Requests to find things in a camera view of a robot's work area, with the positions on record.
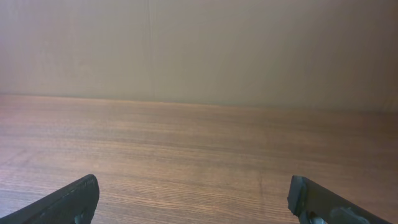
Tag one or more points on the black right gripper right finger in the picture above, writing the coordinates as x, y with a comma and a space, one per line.
312, 203

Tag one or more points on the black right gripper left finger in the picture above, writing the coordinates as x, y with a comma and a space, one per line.
73, 203

